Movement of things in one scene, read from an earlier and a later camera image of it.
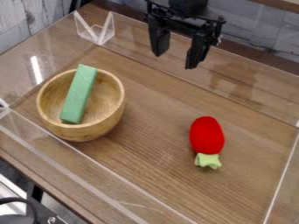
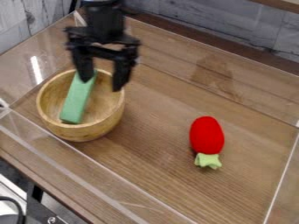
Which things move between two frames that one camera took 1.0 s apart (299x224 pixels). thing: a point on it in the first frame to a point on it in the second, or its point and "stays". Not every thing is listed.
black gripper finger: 160,35 to 82,59
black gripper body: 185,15 to 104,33
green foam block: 78,94 stays
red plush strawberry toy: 206,140 stays
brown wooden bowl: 104,107 stays
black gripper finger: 198,50 to 122,66
